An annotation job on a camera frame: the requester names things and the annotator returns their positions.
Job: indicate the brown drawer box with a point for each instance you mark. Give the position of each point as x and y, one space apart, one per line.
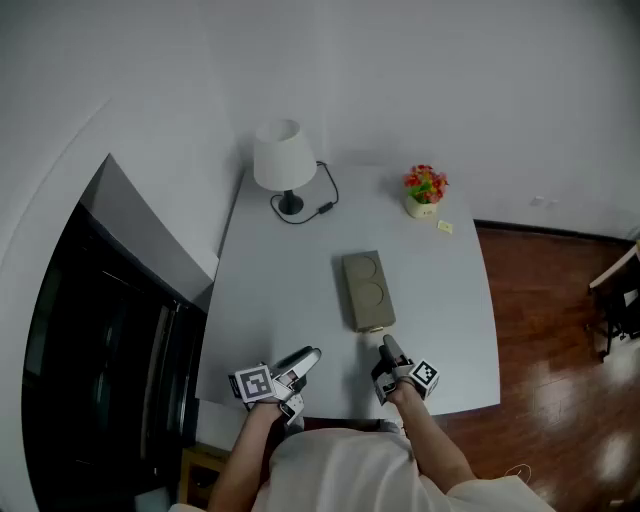
367 295

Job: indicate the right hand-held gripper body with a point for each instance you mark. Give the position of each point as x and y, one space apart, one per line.
424 376

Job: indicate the potted red and yellow flowers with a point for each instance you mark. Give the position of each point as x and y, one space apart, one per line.
424 192

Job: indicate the white wall socket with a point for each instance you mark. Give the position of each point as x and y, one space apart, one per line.
536 201
551 201

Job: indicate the black chair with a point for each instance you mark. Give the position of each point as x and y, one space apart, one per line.
622 315

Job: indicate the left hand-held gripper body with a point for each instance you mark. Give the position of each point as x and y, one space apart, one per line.
255 384

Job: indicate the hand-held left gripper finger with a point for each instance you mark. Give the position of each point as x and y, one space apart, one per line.
309 364
295 357

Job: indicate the wooden stool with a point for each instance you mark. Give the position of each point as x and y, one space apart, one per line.
197 475

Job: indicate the person's right forearm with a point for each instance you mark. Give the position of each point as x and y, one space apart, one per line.
430 440

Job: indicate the white shade table lamp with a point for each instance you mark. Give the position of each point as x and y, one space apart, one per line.
282 155

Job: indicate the person's left forearm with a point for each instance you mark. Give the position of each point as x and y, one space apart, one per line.
245 450

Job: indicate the person's white shirt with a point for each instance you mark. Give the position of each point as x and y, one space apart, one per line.
345 475

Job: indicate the small light green rectangular piece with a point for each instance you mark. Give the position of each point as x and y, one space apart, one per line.
445 226

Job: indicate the black glass cabinet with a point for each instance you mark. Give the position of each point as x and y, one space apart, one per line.
100 350

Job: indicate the light wooden desk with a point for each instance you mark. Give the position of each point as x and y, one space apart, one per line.
612 270

